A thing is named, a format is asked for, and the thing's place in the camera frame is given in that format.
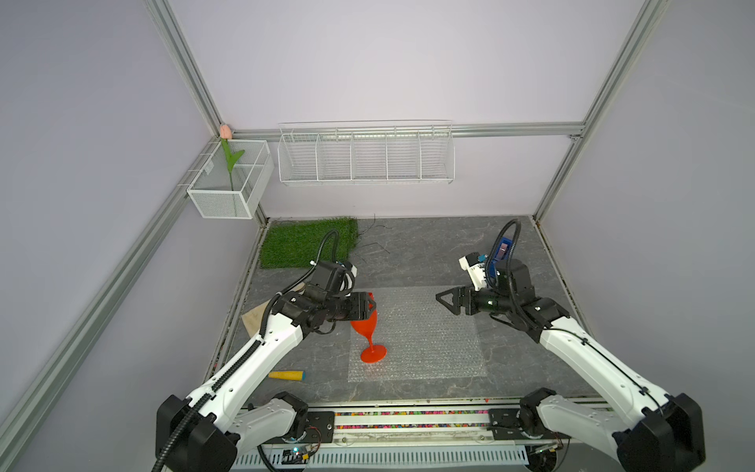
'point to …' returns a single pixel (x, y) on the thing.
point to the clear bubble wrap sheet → (424, 339)
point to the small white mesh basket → (235, 179)
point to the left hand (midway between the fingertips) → (365, 308)
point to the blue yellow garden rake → (287, 375)
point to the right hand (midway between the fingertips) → (445, 293)
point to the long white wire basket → (366, 152)
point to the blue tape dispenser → (503, 249)
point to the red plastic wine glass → (367, 327)
